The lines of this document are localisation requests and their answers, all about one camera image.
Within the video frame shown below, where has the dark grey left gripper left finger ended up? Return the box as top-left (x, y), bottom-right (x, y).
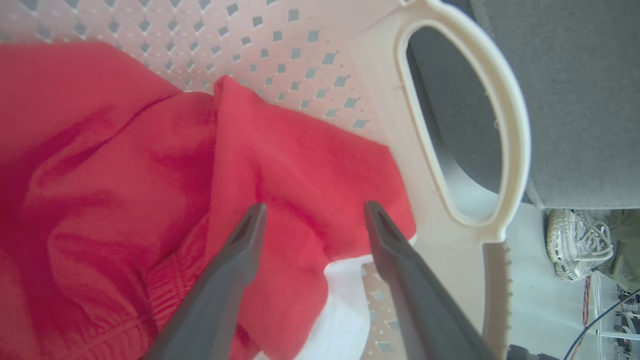
top-left (142, 202), bottom-right (268, 360)

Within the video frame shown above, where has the olive trouser leg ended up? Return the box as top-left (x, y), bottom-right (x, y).
top-left (598, 208), bottom-right (640, 294)

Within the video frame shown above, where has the orange wire bundle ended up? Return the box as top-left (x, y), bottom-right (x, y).
top-left (570, 276), bottom-right (592, 360)

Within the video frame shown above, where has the white sneaker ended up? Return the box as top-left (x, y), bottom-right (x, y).
top-left (546, 208), bottom-right (615, 282)

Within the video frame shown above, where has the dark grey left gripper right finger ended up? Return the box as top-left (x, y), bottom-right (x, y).
top-left (363, 200), bottom-right (497, 360)

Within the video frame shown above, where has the grey fabric sofa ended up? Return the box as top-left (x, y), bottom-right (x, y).
top-left (406, 0), bottom-right (640, 210)

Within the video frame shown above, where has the white garment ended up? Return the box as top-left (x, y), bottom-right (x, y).
top-left (252, 254), bottom-right (376, 360)

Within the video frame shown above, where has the red garment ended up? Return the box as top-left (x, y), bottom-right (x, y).
top-left (0, 41), bottom-right (418, 360)

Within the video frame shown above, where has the thin dark floor cable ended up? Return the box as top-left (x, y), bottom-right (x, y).
top-left (564, 287), bottom-right (640, 360)

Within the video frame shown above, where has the cream perforated laundry basket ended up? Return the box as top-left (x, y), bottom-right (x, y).
top-left (0, 0), bottom-right (532, 360)

